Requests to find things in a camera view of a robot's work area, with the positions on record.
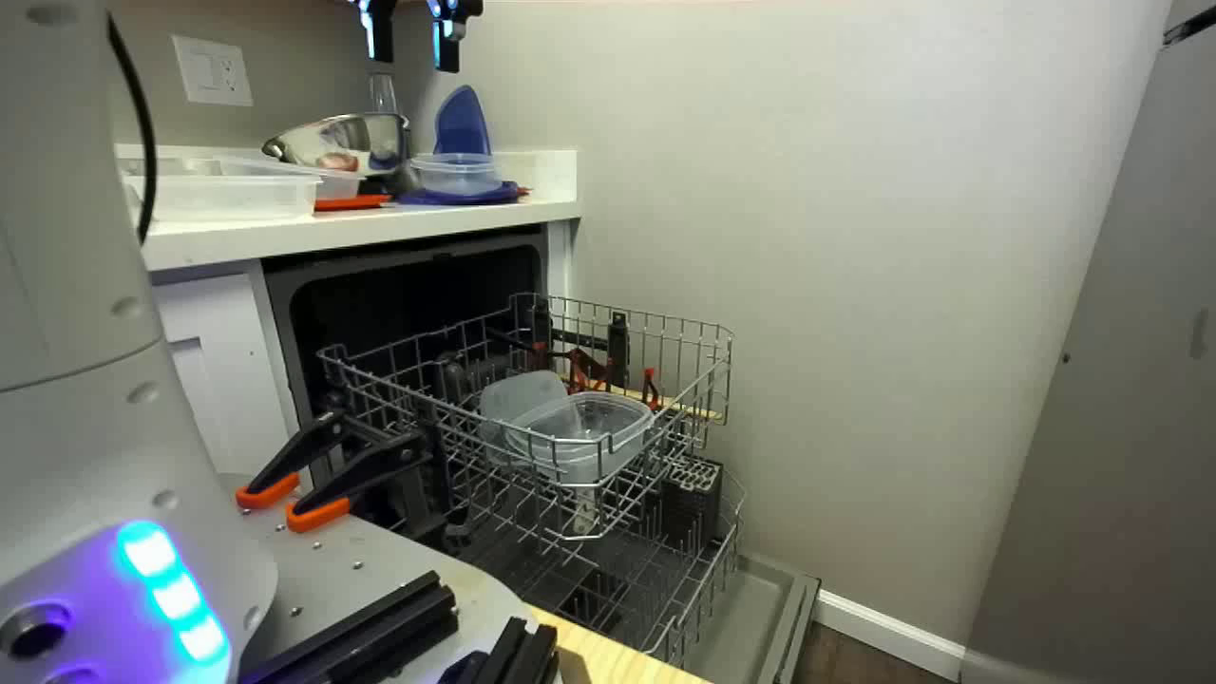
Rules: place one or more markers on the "blue plate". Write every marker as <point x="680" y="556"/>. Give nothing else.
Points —
<point x="500" y="193"/>

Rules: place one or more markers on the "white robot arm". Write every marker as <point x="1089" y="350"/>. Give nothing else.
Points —
<point x="89" y="418"/>

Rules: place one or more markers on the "black dishwasher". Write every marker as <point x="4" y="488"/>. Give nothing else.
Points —
<point x="382" y="298"/>

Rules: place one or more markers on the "black cutlery basket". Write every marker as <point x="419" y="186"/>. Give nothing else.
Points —
<point x="693" y="497"/>

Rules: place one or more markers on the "white wall outlet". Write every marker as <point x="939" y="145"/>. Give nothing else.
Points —
<point x="211" y="69"/>

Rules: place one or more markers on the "orange tool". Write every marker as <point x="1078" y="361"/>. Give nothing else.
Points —
<point x="346" y="202"/>

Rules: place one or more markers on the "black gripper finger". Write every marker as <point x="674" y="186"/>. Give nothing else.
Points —
<point x="377" y="29"/>
<point x="450" y="30"/>

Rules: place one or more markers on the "grey refrigerator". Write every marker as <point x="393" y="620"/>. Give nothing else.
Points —
<point x="1116" y="418"/>

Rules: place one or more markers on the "clear plastic bin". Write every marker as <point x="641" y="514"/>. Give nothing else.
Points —
<point x="223" y="191"/>

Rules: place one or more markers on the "white countertop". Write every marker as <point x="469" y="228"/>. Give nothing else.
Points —
<point x="382" y="226"/>

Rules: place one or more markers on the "black utensil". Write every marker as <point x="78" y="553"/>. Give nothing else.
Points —
<point x="617" y="343"/>

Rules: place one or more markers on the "black clamp orange tip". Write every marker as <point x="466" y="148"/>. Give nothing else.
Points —
<point x="362" y="480"/>
<point x="298" y="457"/>

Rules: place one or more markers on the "clear plastic container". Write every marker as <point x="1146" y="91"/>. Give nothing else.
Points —
<point x="610" y="424"/>
<point x="518" y="400"/>

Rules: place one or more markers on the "white baseboard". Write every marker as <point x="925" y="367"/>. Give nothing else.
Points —
<point x="885" y="627"/>

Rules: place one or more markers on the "white cabinet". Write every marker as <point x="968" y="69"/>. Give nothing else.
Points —
<point x="229" y="367"/>

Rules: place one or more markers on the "black aluminium rail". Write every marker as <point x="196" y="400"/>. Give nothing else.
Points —
<point x="513" y="649"/>
<point x="367" y="627"/>

